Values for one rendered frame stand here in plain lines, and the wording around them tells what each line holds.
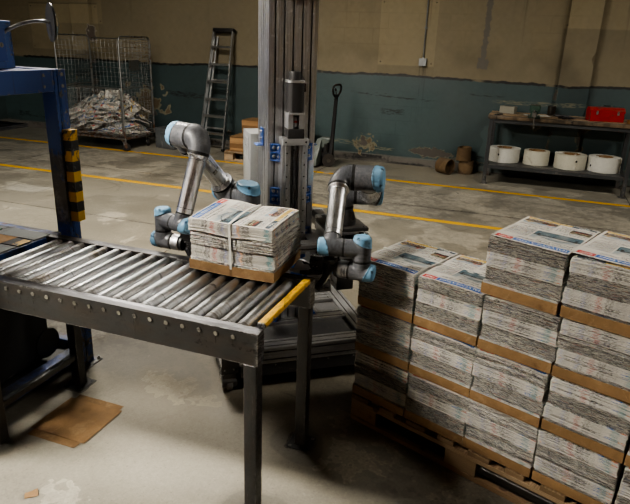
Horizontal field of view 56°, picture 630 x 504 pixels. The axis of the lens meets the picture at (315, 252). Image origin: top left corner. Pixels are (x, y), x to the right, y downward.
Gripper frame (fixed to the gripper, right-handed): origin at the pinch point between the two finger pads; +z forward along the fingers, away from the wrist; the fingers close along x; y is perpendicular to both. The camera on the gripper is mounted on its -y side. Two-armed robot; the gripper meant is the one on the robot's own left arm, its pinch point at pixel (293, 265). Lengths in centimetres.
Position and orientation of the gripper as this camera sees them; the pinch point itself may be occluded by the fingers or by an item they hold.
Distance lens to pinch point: 253.0
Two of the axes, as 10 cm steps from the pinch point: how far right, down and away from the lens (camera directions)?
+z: -9.4, -1.4, 3.0
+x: -3.4, 3.2, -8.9
